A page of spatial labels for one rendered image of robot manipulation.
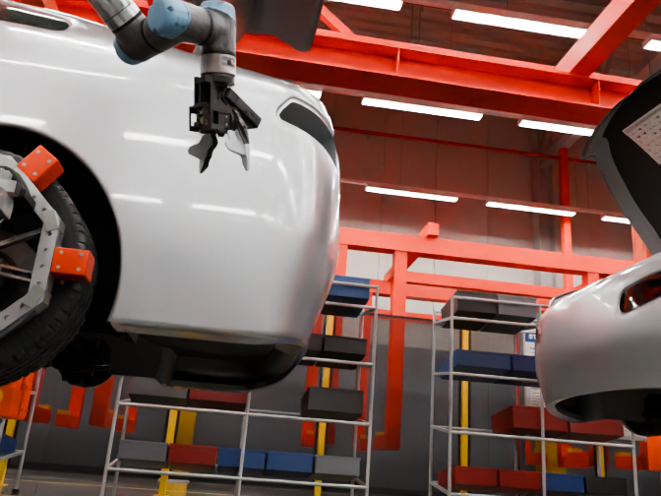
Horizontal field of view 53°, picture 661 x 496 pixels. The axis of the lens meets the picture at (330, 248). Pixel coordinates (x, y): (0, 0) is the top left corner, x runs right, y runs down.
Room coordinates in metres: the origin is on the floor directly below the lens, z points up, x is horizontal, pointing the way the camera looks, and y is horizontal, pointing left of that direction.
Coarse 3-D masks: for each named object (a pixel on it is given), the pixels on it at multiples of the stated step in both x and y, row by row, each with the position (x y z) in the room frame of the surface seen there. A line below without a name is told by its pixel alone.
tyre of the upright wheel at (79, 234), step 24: (48, 192) 1.72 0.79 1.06; (72, 216) 1.73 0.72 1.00; (72, 240) 1.73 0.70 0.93; (96, 264) 1.93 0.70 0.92; (72, 288) 1.74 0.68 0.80; (48, 312) 1.73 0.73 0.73; (72, 312) 1.79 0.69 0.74; (24, 336) 1.72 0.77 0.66; (48, 336) 1.74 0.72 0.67; (72, 336) 1.92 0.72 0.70; (0, 360) 1.72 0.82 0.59; (24, 360) 1.77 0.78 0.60; (48, 360) 1.93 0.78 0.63; (0, 384) 1.89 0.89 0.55
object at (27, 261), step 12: (0, 240) 1.94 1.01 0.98; (0, 252) 1.94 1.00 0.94; (12, 252) 1.94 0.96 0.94; (24, 252) 1.95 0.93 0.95; (12, 264) 1.94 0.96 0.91; (24, 264) 1.95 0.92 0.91; (24, 276) 1.95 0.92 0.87; (0, 288) 1.90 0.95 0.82; (12, 288) 1.95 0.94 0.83; (24, 288) 1.95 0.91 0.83; (0, 300) 1.94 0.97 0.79; (12, 300) 1.95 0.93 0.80
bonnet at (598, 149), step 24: (648, 96) 3.09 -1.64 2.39; (624, 120) 3.33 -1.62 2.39; (648, 120) 3.23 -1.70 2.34; (600, 144) 3.59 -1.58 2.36; (624, 144) 3.50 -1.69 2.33; (648, 144) 3.38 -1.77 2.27; (600, 168) 3.79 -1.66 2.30; (624, 168) 3.67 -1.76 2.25; (648, 168) 3.55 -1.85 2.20; (624, 192) 3.82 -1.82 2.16; (648, 192) 3.69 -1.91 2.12; (648, 216) 3.82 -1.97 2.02; (648, 240) 3.92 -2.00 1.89
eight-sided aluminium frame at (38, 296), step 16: (0, 160) 1.62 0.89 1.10; (32, 192) 1.63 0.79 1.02; (48, 208) 1.64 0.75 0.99; (48, 224) 1.64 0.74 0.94; (64, 224) 1.69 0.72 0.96; (48, 240) 1.64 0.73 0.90; (48, 256) 1.64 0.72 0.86; (32, 272) 1.64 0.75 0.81; (48, 272) 1.65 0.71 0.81; (32, 288) 1.64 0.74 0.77; (48, 288) 1.69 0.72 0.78; (16, 304) 1.64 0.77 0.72; (32, 304) 1.64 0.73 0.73; (48, 304) 1.70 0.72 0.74; (0, 320) 1.63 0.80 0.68; (16, 320) 1.64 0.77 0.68; (0, 336) 1.67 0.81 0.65
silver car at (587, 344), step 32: (608, 288) 2.76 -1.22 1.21; (640, 288) 2.60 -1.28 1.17; (544, 320) 3.36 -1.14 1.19; (576, 320) 2.99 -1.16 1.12; (608, 320) 2.76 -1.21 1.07; (640, 320) 2.59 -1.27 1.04; (544, 352) 3.35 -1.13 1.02; (576, 352) 3.00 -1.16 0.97; (608, 352) 2.78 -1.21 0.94; (640, 352) 2.62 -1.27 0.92; (544, 384) 3.47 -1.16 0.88; (576, 384) 3.10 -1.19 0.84; (608, 384) 2.86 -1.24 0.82; (640, 384) 2.68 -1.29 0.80; (576, 416) 3.81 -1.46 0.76; (608, 416) 3.69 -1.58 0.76; (640, 416) 3.71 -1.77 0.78
